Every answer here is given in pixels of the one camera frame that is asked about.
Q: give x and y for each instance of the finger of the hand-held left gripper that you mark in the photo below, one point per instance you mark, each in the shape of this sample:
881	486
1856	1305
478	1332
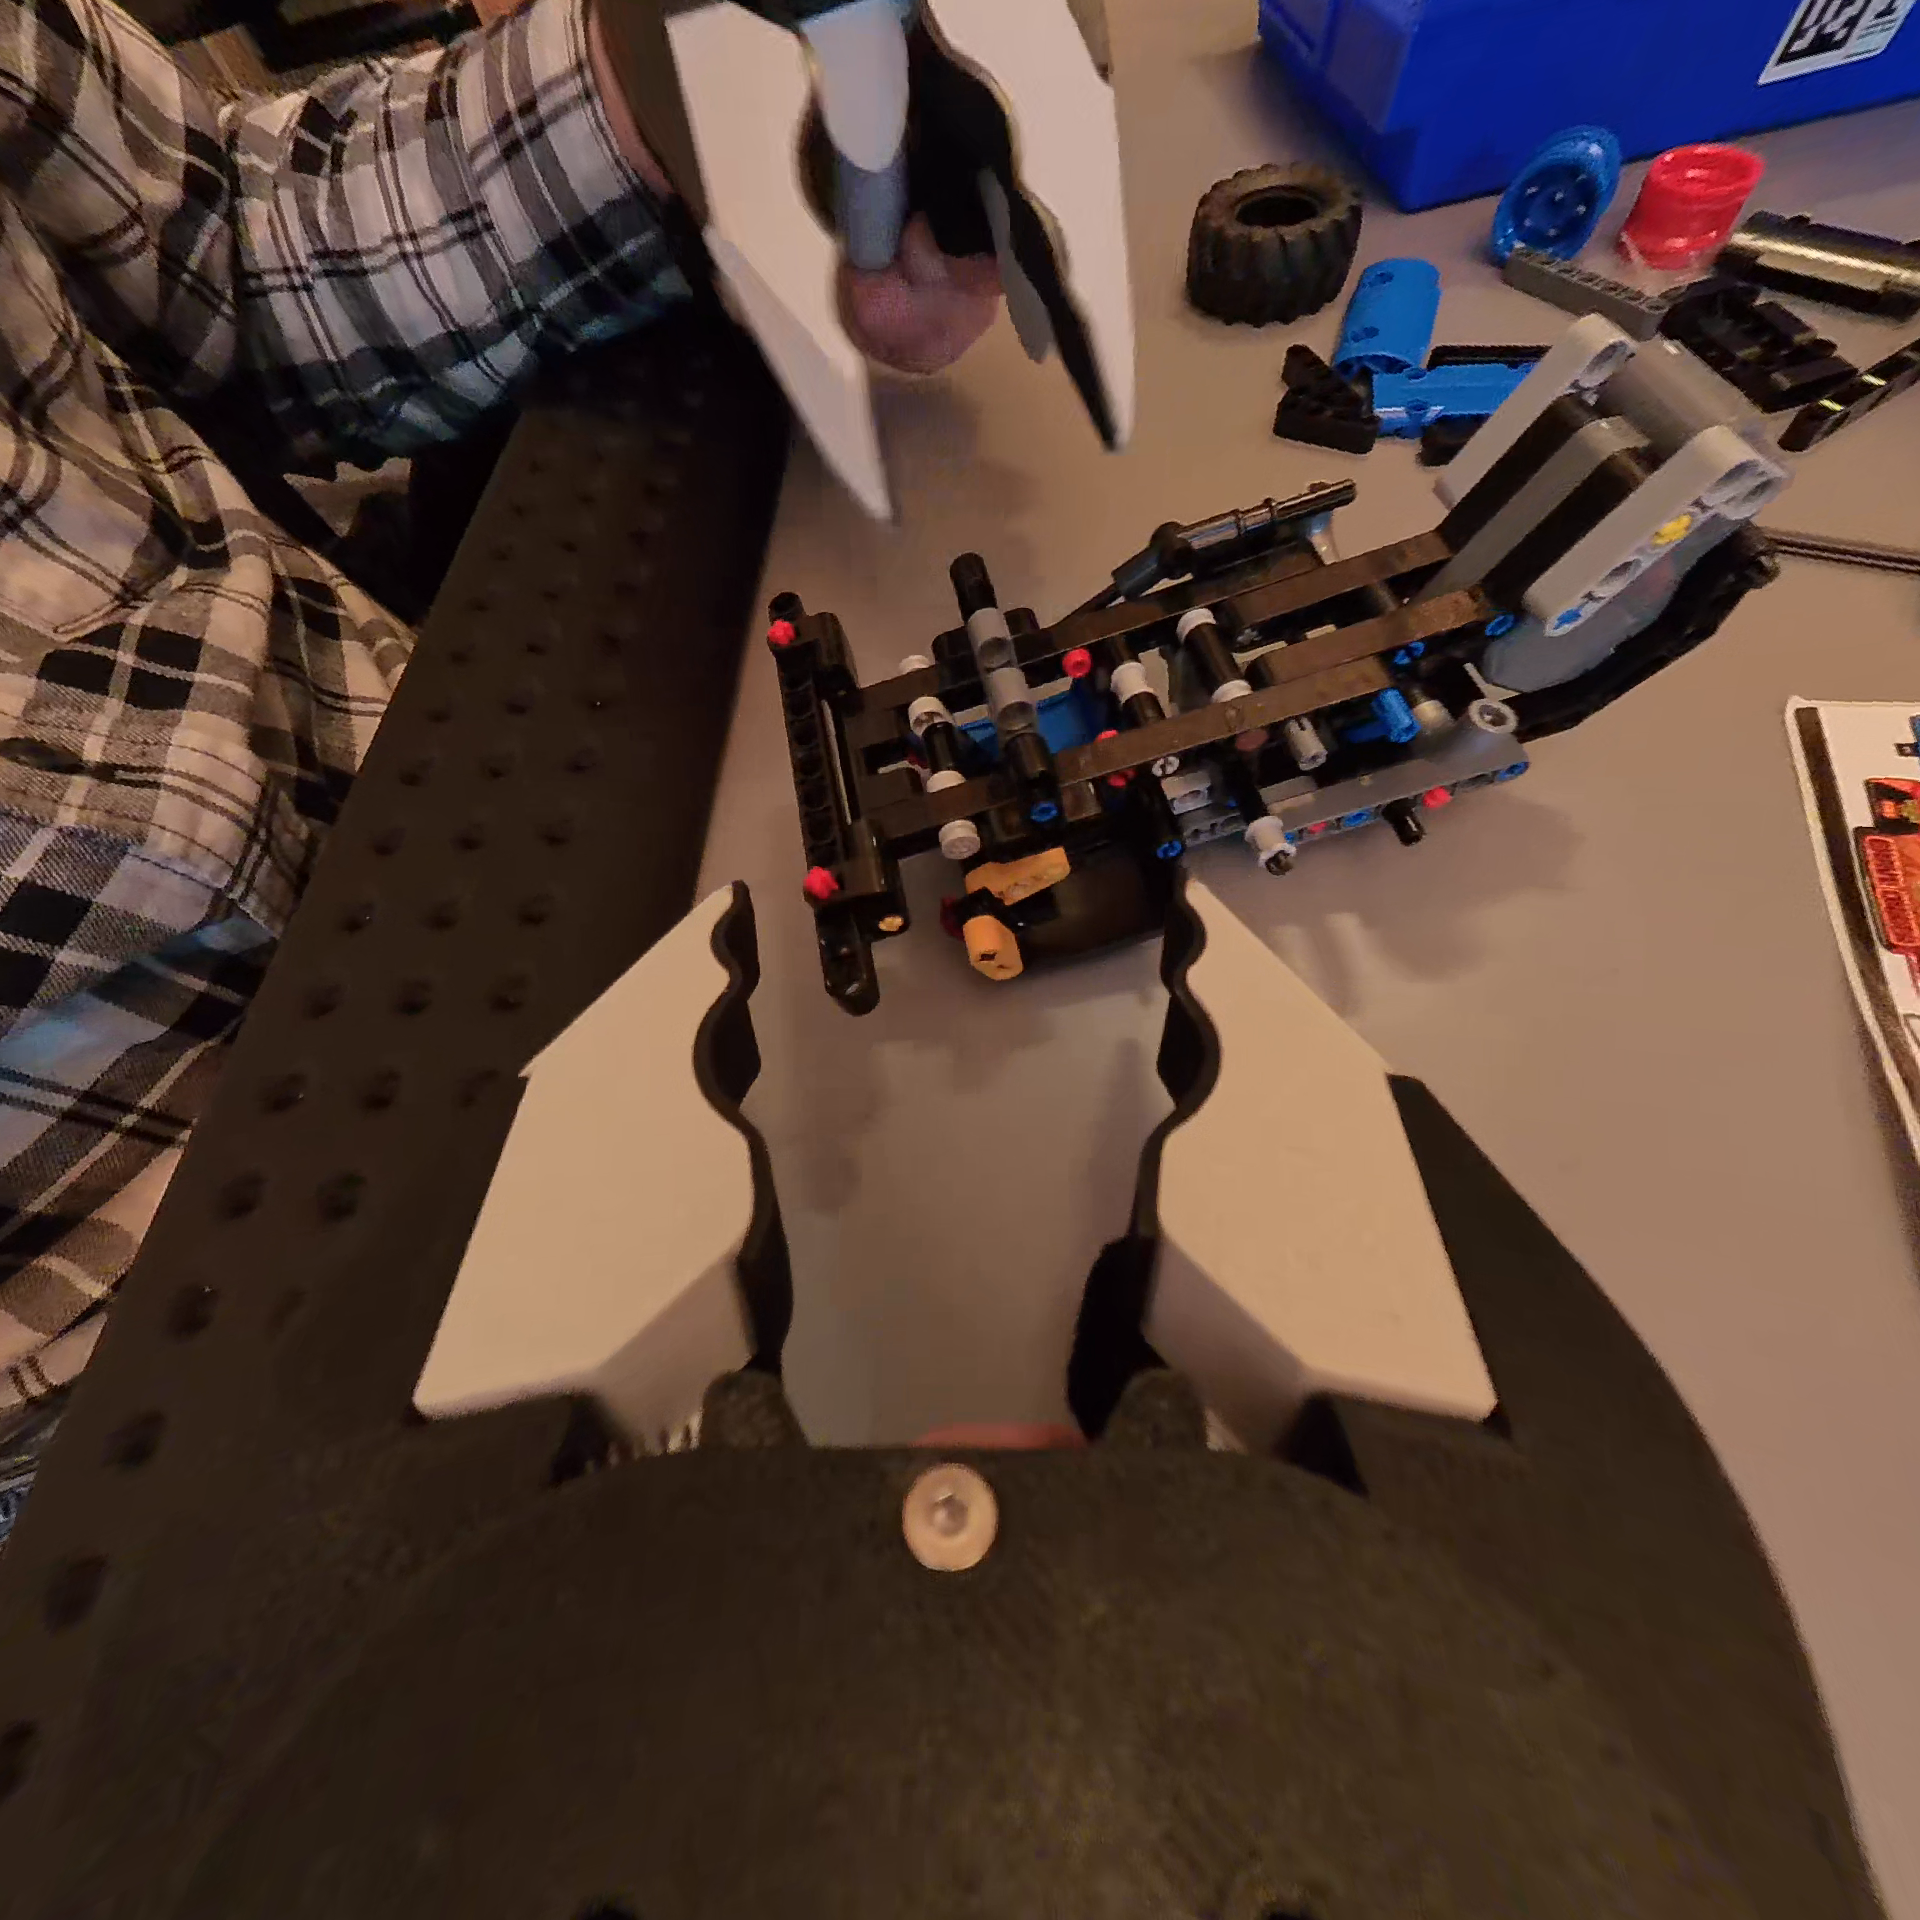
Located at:
764	225
1072	181

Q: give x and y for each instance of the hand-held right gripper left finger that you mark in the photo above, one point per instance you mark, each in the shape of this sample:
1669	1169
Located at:
600	1230

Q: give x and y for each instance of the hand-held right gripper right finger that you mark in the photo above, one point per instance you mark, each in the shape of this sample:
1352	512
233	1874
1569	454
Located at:
1304	1230

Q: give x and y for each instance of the toy car chassis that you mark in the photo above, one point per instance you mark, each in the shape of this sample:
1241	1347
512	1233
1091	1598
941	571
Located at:
1201	705

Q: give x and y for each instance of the grey desk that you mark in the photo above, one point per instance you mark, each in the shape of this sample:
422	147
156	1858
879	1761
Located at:
1500	1051

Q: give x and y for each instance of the black toy tire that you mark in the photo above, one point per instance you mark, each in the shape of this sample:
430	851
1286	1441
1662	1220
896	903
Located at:
1274	249

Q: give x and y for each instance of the black small angled beam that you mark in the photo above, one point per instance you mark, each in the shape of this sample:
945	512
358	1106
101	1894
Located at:
1328	408

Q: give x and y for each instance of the blue curved toy panel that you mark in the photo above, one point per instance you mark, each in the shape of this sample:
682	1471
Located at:
1388	319

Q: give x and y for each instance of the black perforated pad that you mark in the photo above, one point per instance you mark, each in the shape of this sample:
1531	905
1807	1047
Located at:
451	901

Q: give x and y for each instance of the blue flat toy panel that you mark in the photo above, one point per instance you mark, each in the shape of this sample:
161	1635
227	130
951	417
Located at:
1449	398

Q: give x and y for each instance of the black short toy beam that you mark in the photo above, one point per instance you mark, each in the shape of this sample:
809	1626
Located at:
1485	357

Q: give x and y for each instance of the small black curved panel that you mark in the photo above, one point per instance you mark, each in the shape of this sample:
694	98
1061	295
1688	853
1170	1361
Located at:
1449	442

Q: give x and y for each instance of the blue toy wheel hub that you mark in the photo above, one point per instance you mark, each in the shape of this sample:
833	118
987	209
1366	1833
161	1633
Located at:
1552	194

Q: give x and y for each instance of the blue tagged storage bin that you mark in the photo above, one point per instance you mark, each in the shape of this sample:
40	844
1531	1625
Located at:
1574	91

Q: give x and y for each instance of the grey toy beam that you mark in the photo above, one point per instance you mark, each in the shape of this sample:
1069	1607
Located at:
1590	291

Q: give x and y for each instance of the red toy wheel hub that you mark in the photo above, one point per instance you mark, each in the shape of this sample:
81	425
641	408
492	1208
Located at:
1693	211

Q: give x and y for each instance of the colourful sticker sheet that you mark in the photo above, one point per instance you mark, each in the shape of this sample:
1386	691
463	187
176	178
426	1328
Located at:
1869	901

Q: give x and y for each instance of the black curved toy panel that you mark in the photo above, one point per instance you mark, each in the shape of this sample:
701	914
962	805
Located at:
1822	262

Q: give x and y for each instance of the black long toy beam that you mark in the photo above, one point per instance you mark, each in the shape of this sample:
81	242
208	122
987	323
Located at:
1853	398

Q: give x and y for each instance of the black long axle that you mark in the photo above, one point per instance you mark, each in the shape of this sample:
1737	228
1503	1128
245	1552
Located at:
1839	549

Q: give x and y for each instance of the black toy frame piece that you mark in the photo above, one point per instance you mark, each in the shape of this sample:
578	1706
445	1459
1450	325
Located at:
1754	344

